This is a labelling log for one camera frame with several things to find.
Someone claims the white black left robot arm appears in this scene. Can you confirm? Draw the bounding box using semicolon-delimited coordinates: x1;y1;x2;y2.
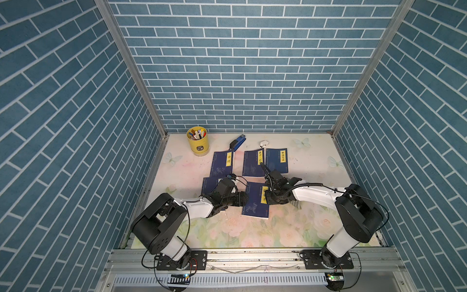
131;178;248;268

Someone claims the white cable duct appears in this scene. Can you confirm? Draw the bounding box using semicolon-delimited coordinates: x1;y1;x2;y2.
114;273;328;288

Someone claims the aluminium corner post left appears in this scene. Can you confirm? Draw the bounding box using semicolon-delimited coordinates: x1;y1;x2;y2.
94;0;169;139

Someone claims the aluminium corner post right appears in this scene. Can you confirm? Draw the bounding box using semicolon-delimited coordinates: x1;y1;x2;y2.
330;0;417;139

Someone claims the blue book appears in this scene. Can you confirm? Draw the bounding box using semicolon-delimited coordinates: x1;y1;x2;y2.
242;148;265;177
201;177;221;196
242;182;269;219
209;150;234;178
266;148;289;173

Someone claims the yellow pen cup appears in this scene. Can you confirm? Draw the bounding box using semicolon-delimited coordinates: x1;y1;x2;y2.
186;126;209;156

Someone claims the blue black stapler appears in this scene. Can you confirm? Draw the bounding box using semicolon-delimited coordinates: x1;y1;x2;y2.
229;135;246;152

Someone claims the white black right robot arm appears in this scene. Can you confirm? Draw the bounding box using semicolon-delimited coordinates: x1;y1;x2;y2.
265;169;384;260

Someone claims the grey wiping cloth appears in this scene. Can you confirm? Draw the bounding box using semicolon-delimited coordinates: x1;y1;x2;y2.
289;200;302;210

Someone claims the aluminium corner post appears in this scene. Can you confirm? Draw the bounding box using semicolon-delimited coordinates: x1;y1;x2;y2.
94;0;169;139
330;0;417;139

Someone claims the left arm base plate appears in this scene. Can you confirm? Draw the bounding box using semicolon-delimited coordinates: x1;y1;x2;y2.
156;250;208;271

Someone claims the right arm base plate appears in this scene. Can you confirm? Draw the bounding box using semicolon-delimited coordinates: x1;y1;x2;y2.
299;249;354;270

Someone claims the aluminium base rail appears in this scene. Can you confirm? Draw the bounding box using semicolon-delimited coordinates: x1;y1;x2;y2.
104;247;406;274

